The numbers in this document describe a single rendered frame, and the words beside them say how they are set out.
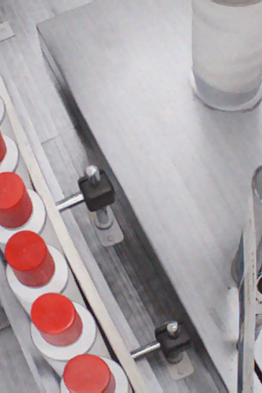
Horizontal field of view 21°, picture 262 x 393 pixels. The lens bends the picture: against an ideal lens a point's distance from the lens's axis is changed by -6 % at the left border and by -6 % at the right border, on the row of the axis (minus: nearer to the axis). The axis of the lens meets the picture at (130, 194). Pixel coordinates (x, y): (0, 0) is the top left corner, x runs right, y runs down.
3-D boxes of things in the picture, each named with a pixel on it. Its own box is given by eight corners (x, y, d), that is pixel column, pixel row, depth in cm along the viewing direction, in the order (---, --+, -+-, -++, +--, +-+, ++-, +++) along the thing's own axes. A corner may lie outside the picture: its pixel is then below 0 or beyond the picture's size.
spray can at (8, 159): (56, 247, 72) (17, 143, 54) (12, 265, 71) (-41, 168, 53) (38, 205, 74) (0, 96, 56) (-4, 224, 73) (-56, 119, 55)
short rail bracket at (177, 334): (192, 360, 70) (195, 332, 60) (138, 386, 69) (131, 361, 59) (179, 336, 72) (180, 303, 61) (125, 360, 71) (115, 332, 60)
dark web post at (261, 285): (256, 349, 65) (284, 287, 49) (240, 357, 65) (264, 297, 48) (248, 334, 66) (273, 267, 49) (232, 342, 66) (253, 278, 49)
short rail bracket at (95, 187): (122, 228, 78) (112, 174, 67) (96, 239, 77) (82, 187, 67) (109, 203, 79) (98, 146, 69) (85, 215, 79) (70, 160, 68)
